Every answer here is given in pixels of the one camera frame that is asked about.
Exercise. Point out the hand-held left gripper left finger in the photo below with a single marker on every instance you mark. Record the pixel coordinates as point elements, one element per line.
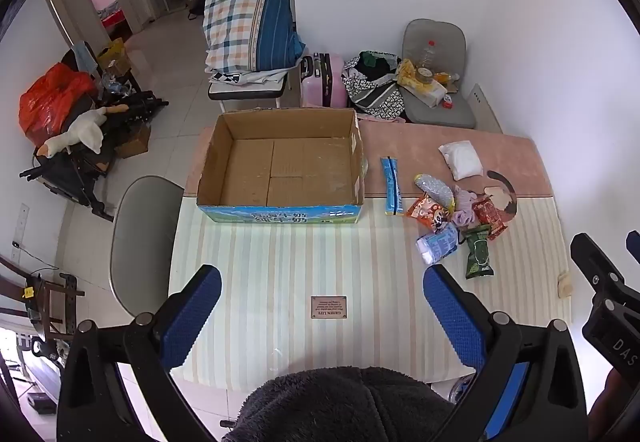
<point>192,317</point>

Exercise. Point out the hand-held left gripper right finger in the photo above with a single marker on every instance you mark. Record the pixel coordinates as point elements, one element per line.
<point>452,317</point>

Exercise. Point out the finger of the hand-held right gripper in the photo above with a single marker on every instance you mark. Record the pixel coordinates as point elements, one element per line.
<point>634,244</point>
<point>595,267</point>

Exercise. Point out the green snack packet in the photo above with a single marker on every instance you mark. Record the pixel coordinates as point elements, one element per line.
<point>477,254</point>

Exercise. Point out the blue tissue pack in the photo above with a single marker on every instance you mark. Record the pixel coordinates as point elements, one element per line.
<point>439,244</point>

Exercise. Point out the red snack packet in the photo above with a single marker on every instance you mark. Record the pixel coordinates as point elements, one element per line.
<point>492,217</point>

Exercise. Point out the purple cloth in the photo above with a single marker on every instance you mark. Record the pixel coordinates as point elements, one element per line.
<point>466,209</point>

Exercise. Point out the orange snack packet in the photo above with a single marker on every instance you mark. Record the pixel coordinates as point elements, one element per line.
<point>425,212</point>

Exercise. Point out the silver yellow snack bag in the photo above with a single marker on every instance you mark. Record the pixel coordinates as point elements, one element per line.
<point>436,187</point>

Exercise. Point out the long blue packet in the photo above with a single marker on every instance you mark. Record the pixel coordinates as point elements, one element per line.
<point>392,184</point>

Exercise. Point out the white soft pouch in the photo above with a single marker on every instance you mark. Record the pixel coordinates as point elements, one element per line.
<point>462,160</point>

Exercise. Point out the person's right forearm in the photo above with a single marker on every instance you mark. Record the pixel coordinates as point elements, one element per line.
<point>617,399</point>

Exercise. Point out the small beige block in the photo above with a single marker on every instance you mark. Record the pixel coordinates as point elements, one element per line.
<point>565,284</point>

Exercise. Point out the grey round-backed chair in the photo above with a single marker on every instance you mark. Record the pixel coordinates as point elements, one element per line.
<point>145,232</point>

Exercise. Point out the person's dark fleece clothing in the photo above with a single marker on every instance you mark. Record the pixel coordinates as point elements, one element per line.
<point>340,407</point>

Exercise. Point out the dark wooden chair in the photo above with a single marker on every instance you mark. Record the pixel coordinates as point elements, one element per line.
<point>47,302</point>

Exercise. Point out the small black box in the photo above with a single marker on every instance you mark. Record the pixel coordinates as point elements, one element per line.
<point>40,403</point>

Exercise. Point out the small brown cardboard box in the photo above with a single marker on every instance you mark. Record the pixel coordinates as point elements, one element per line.
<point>134,140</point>

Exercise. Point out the grey padded chair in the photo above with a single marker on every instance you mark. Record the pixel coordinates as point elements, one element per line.
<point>440,115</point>

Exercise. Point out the white goose plush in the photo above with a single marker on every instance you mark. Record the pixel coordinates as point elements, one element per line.
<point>85,130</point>

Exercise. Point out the white folding table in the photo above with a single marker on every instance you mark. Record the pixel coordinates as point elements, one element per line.
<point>245,92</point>

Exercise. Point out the black white patterned bag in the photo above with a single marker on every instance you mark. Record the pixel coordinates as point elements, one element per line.
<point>375,95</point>

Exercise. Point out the yellow plastic bag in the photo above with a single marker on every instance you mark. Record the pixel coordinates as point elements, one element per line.
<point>417,82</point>

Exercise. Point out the white patterned cloth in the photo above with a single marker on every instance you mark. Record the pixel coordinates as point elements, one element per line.
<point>240,76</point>

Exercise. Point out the orange plastic bag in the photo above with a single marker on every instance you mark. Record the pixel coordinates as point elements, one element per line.
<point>50,100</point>

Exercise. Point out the pink suitcase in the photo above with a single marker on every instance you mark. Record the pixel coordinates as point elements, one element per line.
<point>325,80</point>

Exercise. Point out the yellow paper bag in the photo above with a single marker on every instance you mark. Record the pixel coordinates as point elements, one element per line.
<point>114,55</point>

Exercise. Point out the light blue cloth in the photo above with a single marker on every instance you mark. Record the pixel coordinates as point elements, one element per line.
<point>86,56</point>

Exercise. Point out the folded plaid quilt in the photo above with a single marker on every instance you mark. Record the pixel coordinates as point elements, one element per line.
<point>250,22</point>

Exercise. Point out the black folded frame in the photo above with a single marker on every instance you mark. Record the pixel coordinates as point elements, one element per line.
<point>75,172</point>

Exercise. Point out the white wall socket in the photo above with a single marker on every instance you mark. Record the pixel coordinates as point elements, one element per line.
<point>20,224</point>

